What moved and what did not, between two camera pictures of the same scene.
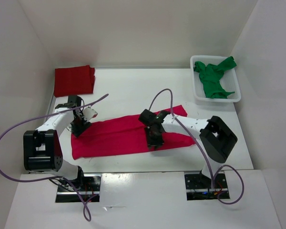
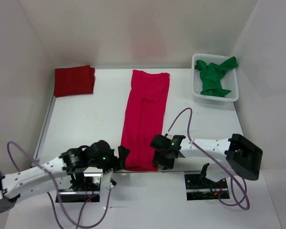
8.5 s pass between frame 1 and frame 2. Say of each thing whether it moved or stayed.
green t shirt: stayed
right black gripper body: moved
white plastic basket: stayed
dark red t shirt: stayed
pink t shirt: moved
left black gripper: moved
